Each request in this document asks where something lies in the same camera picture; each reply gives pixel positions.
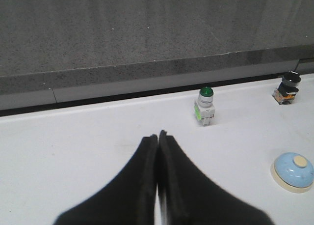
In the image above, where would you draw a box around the blue and cream call bell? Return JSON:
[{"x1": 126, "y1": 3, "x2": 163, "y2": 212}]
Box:
[{"x1": 270, "y1": 152, "x2": 314, "y2": 194}]

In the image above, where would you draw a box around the green push button switch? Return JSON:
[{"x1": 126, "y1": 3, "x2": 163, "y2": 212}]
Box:
[{"x1": 194, "y1": 86, "x2": 215, "y2": 126}]

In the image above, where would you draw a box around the grey granite counter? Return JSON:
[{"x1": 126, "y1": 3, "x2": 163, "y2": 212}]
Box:
[{"x1": 0, "y1": 0, "x2": 314, "y2": 110}]

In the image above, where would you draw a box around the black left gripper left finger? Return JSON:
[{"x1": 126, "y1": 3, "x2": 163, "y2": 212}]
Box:
[{"x1": 55, "y1": 135, "x2": 157, "y2": 225}]

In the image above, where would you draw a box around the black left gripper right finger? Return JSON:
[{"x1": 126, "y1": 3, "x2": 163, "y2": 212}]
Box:
[{"x1": 157, "y1": 130, "x2": 273, "y2": 225}]

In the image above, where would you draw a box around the black selector knob switch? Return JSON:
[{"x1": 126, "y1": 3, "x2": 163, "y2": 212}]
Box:
[{"x1": 272, "y1": 71, "x2": 301, "y2": 105}]

